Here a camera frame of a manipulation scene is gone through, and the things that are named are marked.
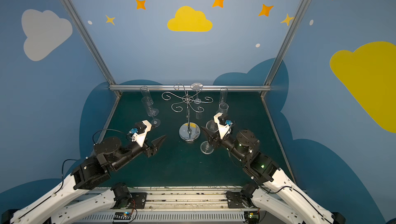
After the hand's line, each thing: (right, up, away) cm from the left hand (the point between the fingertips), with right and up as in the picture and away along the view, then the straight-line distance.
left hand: (159, 128), depth 61 cm
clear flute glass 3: (+15, +20, +22) cm, 33 cm away
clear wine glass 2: (+20, -12, +14) cm, 27 cm away
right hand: (+21, +2, +1) cm, 21 cm away
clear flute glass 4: (+31, +18, +31) cm, 47 cm away
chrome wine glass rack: (+10, -7, +37) cm, 39 cm away
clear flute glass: (-16, +13, +34) cm, 40 cm away
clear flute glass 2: (-14, -2, +43) cm, 45 cm away
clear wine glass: (+31, +8, +29) cm, 43 cm away
